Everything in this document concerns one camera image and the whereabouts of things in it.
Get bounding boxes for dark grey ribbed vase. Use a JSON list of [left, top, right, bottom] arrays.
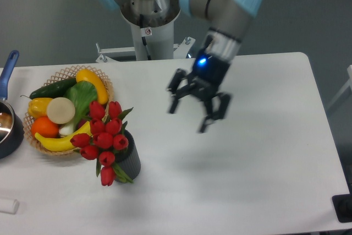
[[115, 130, 141, 180]]

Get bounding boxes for green cucumber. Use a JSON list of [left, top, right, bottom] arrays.
[[21, 78, 76, 100]]

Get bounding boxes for green leafy cabbage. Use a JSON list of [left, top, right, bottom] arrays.
[[59, 81, 97, 137]]

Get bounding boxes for woven wicker basket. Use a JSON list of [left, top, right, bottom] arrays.
[[23, 65, 114, 155]]

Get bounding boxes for yellow squash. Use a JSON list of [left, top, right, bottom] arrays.
[[75, 69, 109, 105]]

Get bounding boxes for black device at edge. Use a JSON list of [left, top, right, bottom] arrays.
[[332, 194, 351, 223]]

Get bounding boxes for orange fruit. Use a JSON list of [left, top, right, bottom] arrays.
[[30, 117, 59, 138]]

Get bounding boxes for yellow bell pepper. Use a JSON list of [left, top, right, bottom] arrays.
[[27, 97, 53, 119]]

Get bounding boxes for blue handled saucepan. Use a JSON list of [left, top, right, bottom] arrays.
[[1, 50, 24, 159]]

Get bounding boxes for purple eggplant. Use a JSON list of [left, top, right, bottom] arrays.
[[77, 119, 87, 129]]

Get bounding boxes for beige round disc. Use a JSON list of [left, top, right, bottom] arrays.
[[46, 97, 75, 124]]

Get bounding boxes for red tulip bouquet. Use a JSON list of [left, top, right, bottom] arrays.
[[70, 101, 133, 186]]

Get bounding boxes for white metal frame bracket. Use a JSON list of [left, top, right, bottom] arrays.
[[95, 36, 196, 63]]

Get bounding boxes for white cylinder object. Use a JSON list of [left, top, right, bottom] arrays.
[[0, 198, 19, 215]]

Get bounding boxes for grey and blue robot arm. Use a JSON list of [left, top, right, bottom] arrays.
[[167, 0, 262, 133]]

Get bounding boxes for white furniture part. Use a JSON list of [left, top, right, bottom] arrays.
[[326, 65, 351, 116]]

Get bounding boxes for yellow banana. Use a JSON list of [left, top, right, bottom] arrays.
[[35, 122, 91, 152]]

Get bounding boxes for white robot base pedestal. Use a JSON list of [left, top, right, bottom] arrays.
[[88, 0, 182, 61]]

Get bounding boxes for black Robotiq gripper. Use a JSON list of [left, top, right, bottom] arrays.
[[167, 48, 231, 133]]

